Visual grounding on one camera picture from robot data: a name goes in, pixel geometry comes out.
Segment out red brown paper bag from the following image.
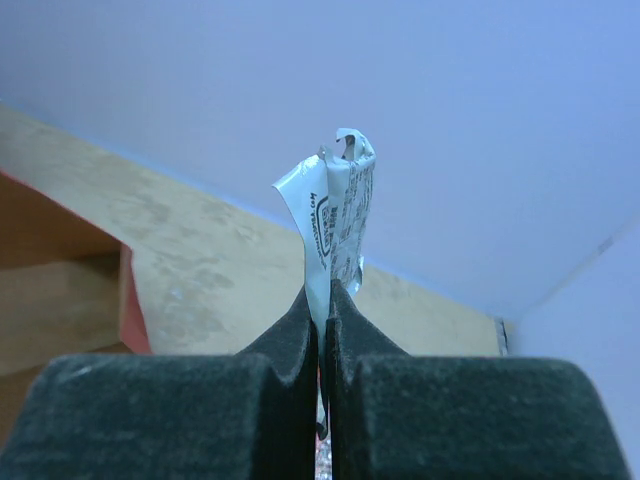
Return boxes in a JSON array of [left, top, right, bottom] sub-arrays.
[[1, 175, 151, 439]]

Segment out aluminium frame rail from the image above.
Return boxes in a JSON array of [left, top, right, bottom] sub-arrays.
[[494, 317, 513, 356]]

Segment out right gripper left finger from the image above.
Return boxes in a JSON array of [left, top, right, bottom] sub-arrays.
[[1, 294, 318, 479]]

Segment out white printed candy wrapper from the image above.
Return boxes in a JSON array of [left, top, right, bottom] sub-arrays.
[[271, 127, 379, 441]]

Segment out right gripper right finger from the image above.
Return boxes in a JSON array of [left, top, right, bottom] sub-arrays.
[[325, 281, 631, 479]]

